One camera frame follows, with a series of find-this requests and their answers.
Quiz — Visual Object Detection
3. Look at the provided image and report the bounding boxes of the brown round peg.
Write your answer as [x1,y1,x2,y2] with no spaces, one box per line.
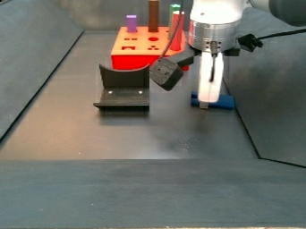
[148,0,159,32]

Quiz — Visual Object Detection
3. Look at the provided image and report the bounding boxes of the pink hexagonal peg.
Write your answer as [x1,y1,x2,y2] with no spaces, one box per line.
[170,11,185,51]

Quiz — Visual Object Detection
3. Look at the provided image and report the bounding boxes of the black curved cradle fixture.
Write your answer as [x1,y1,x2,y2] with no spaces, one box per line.
[94,65,150,110]

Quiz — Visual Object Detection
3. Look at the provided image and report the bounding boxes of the black camera cable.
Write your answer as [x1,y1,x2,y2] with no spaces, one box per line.
[237,28,306,52]

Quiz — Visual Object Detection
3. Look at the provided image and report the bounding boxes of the red peg board fixture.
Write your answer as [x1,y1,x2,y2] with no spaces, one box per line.
[111,27,169,70]

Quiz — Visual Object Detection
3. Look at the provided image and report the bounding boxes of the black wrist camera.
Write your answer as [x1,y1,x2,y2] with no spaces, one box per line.
[150,58,183,91]

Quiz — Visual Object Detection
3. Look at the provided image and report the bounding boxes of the blue square-circle object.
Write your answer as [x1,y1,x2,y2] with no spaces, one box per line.
[191,91,235,109]

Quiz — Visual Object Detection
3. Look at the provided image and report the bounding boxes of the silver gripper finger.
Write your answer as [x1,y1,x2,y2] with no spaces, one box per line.
[199,102,210,109]

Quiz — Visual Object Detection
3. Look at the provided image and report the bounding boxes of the purple square peg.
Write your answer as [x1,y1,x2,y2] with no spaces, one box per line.
[126,14,138,32]

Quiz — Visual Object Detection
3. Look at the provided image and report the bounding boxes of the green star peg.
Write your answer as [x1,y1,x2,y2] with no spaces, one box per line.
[169,4,181,38]

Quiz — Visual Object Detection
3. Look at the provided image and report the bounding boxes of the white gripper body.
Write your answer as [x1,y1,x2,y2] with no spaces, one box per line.
[198,52,223,103]

